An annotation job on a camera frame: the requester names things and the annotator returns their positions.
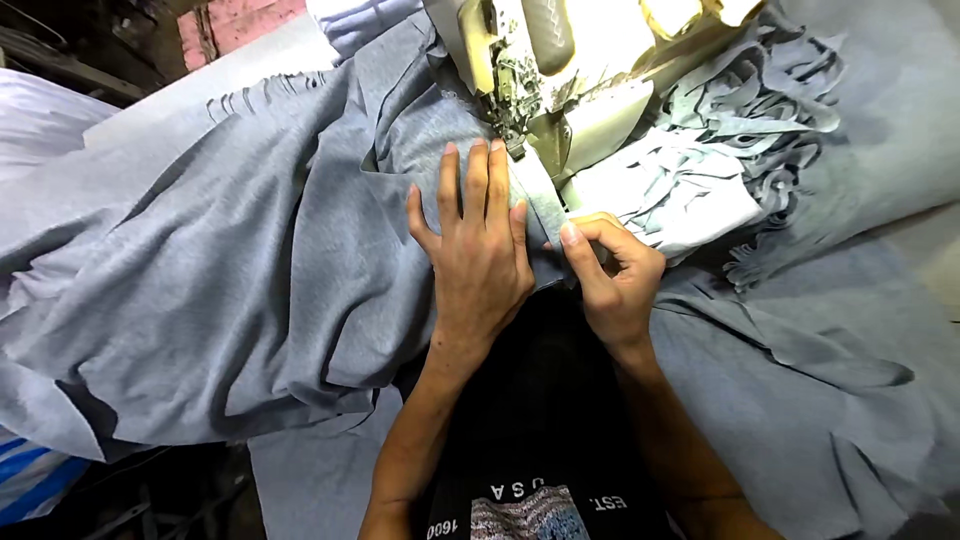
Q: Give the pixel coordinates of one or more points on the pale lavender folded fabric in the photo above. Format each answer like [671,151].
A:
[367,22]

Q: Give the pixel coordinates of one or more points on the pile of grey fabric strips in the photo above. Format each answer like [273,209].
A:
[776,97]

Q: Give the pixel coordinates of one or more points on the person's left thumb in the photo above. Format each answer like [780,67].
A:
[519,229]

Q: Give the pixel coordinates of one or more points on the person's right fingers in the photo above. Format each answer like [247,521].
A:
[603,217]

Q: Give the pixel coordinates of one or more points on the person's right forearm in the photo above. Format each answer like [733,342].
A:
[682,457]

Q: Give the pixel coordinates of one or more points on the person's right hand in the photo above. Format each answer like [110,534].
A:
[622,289]

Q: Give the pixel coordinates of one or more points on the person's left little finger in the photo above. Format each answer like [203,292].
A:
[420,221]

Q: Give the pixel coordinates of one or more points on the white folded cloth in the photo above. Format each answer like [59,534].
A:
[705,202]

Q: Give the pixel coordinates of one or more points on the white sewing machine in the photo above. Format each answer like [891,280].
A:
[600,82]

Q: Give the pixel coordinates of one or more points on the person's left hand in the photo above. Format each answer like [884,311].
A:
[480,259]

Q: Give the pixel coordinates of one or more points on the white cloth bundle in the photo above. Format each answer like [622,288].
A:
[45,124]

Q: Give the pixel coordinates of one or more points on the person's right index finger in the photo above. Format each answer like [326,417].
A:
[619,240]

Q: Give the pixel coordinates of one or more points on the wide grey fabric sheet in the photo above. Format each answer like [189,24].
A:
[795,337]

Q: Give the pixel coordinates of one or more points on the person's left middle finger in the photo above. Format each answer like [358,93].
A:
[475,182]

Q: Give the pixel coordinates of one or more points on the narrow grey fabric band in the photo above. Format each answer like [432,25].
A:
[543,196]

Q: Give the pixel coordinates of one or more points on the person's right thumb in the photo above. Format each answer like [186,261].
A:
[583,256]

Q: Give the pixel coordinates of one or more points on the person's left forearm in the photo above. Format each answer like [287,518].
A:
[420,427]

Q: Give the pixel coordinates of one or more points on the pink worn board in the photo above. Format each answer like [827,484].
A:
[244,26]

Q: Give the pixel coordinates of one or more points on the person's left index finger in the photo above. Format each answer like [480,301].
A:
[498,182]

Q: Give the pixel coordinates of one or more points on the person's body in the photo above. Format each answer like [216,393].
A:
[540,405]

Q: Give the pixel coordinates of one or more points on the large grey fabric garment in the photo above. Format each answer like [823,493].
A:
[240,240]

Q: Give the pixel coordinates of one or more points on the person's left ring finger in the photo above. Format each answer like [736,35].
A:
[448,187]

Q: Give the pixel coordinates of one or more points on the blue and white striped bag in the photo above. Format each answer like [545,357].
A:
[34,476]

